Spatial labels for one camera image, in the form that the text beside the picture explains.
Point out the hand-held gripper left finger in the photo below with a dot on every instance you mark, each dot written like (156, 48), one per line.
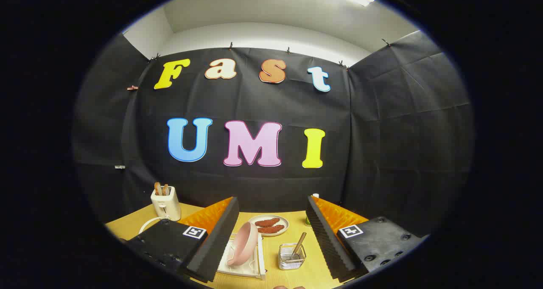
(220, 238)

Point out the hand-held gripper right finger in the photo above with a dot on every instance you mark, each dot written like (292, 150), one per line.
(326, 242)

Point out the pink plate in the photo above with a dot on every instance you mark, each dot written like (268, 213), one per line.
(244, 242)

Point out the white dish rack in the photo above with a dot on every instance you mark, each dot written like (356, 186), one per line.
(239, 270)

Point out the white round plate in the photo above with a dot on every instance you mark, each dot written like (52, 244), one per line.
(283, 222)

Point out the green tea bottle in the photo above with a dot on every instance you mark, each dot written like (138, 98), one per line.
(306, 221)

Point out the red sausage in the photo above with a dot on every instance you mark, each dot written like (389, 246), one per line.
(267, 222)
(271, 228)

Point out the white toaster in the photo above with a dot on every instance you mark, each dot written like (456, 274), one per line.
(167, 206)

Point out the toast slice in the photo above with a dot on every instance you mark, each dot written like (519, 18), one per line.
(158, 189)
(165, 190)

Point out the black backdrop cloth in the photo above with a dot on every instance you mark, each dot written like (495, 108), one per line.
(382, 132)

